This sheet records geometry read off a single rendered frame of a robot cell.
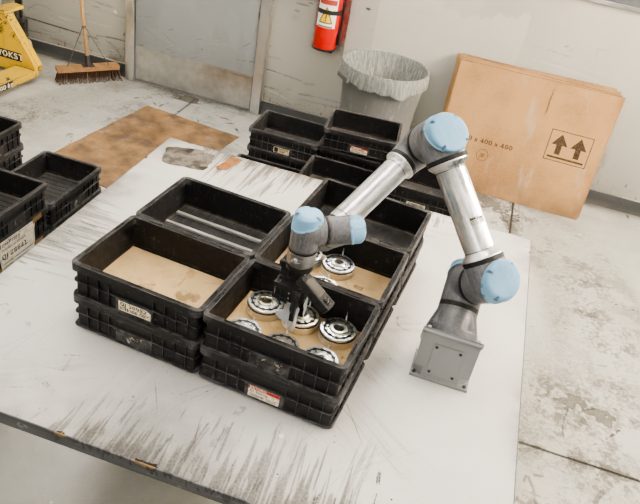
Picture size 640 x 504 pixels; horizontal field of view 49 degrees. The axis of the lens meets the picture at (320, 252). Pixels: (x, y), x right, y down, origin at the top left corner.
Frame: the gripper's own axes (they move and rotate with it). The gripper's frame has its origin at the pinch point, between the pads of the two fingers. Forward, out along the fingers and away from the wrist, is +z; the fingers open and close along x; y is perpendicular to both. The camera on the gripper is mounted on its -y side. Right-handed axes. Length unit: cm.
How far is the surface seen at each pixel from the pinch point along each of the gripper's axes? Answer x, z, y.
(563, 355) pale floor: -154, 85, -80
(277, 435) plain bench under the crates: 24.9, 15.1, -9.6
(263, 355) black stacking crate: 18.2, -2.0, 0.5
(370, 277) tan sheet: -36.6, 2.0, -7.8
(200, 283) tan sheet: -1.6, 2.0, 32.4
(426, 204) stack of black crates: -150, 31, 3
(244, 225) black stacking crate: -37, 2, 39
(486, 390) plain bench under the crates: -24, 15, -53
